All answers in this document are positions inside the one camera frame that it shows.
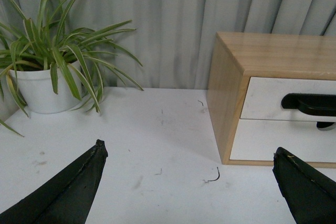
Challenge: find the white drawer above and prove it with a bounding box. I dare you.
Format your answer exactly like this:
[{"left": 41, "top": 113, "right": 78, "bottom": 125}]
[
  {"left": 230, "top": 119, "right": 335, "bottom": 163},
  {"left": 240, "top": 77, "right": 335, "bottom": 122}
]

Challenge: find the green spider plant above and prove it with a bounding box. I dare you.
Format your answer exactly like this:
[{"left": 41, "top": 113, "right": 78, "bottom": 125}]
[{"left": 0, "top": 0, "right": 144, "bottom": 137}]

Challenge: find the small dark wire scrap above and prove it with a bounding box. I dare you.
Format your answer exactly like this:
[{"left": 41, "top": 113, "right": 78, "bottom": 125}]
[{"left": 203, "top": 167, "right": 220, "bottom": 184}]

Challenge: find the grey curtain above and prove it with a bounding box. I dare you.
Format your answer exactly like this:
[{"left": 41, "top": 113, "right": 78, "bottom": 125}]
[{"left": 0, "top": 0, "right": 336, "bottom": 90}]

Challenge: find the white lower drawer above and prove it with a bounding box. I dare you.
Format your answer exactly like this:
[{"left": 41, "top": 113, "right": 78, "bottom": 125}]
[{"left": 230, "top": 119, "right": 335, "bottom": 163}]

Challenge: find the white plant pot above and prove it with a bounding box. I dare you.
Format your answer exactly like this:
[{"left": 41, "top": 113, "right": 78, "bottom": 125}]
[{"left": 9, "top": 70, "right": 80, "bottom": 114}]

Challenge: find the white upper drawer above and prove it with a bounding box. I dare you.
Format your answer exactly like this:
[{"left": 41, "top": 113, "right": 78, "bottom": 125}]
[{"left": 240, "top": 77, "right": 335, "bottom": 122}]

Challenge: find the black upper drawer handle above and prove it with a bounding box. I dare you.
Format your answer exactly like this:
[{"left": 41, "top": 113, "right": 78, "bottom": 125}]
[{"left": 281, "top": 93, "right": 335, "bottom": 116}]

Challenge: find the black drawer handle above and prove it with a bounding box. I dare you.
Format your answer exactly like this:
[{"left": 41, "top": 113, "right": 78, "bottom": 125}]
[
  {"left": 316, "top": 122, "right": 336, "bottom": 131},
  {"left": 281, "top": 93, "right": 335, "bottom": 116}
]

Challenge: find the wooden drawer cabinet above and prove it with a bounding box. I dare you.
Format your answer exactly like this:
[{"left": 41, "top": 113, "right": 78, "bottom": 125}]
[{"left": 207, "top": 32, "right": 335, "bottom": 168}]

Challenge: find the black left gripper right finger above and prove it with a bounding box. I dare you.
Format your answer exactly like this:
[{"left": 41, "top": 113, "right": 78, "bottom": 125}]
[{"left": 272, "top": 147, "right": 335, "bottom": 223}]

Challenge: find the black lower drawer handle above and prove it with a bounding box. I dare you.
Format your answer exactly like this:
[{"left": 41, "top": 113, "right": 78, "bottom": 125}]
[{"left": 316, "top": 122, "right": 336, "bottom": 131}]

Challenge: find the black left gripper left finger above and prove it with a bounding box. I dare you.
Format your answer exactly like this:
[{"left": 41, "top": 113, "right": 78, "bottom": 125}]
[{"left": 1, "top": 140, "right": 108, "bottom": 223}]

